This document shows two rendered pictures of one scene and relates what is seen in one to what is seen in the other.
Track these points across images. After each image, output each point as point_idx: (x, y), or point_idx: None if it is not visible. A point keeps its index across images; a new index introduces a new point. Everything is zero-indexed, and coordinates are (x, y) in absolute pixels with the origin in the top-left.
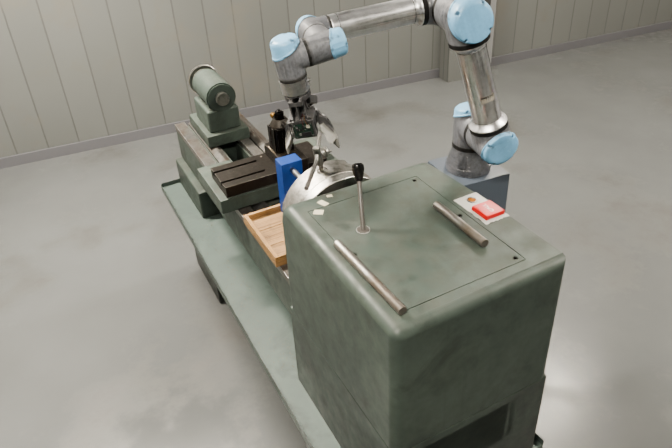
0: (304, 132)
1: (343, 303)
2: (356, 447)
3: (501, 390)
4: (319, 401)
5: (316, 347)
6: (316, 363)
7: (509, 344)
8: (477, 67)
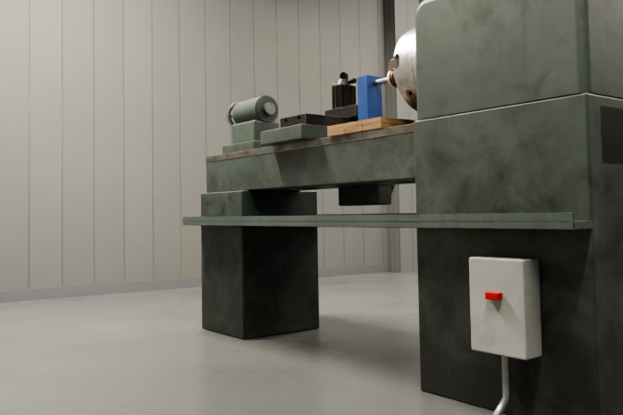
0: None
1: None
2: (523, 175)
3: None
4: (456, 199)
5: (458, 117)
6: (456, 143)
7: None
8: None
